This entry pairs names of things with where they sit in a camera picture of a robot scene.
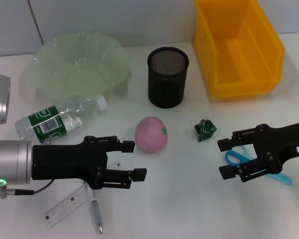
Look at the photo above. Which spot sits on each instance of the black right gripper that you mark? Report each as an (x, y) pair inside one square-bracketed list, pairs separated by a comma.
[(284, 144)]

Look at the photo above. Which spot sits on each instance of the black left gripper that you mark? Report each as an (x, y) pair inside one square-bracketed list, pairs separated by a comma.
[(64, 161)]

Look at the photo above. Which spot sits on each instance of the pink peach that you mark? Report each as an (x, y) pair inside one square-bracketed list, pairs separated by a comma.
[(150, 135)]

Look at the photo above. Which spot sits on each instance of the green plastic wrapper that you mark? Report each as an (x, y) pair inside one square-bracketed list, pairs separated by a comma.
[(205, 130)]

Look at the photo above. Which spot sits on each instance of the clear green-label water bottle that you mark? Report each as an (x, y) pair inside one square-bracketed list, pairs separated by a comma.
[(47, 122)]

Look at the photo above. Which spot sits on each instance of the blue sheathed scissors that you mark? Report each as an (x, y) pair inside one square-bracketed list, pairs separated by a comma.
[(281, 178)]

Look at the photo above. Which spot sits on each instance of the grey white ballpoint pen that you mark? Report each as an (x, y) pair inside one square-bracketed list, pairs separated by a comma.
[(96, 211)]

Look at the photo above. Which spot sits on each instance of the black mesh pen holder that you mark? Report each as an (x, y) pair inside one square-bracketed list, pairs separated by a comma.
[(167, 87)]

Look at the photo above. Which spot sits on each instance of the transparent plastic ruler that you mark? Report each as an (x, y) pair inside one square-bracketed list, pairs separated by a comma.
[(62, 209)]

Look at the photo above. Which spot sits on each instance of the green glass fruit bowl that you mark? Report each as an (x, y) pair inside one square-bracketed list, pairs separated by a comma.
[(64, 62)]

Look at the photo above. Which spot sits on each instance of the yellow plastic bin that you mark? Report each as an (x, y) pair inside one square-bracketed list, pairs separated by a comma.
[(246, 69)]

